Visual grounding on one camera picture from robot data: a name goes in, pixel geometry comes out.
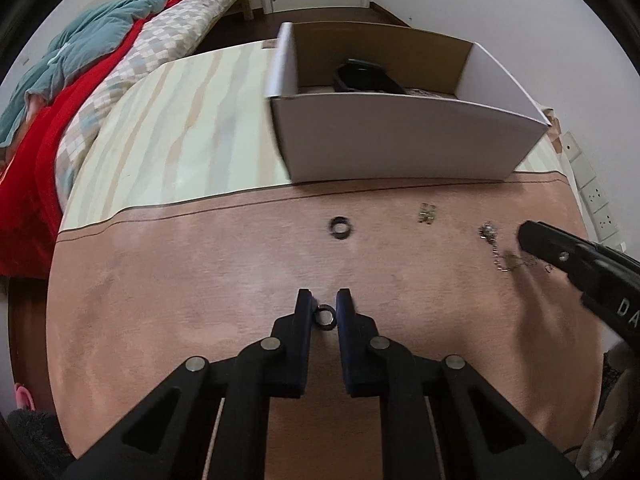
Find silver pendant chain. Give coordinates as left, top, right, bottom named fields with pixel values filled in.
left=477, top=221, right=554, bottom=276

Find small black ring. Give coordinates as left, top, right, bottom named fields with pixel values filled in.
left=312, top=303, right=340, bottom=332

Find pink slipper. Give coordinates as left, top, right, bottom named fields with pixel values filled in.
left=14, top=384, right=36, bottom=411

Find small gold earring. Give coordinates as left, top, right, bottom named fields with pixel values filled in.
left=418, top=203, right=437, bottom=224

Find red bed cover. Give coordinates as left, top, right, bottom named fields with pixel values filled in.
left=1, top=0, right=180, bottom=278

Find white cardboard box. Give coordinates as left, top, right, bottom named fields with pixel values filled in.
left=265, top=22, right=550, bottom=183

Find black watch band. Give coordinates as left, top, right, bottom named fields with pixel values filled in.
left=333, top=58, right=406, bottom=94

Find checkered bed sheet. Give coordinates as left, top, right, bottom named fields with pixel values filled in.
left=54, top=0, right=238, bottom=208

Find blue-grey blanket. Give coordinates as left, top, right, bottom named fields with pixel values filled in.
left=1, top=0, right=168, bottom=148

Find white wall sockets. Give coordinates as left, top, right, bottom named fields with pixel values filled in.
left=561, top=132, right=626, bottom=252

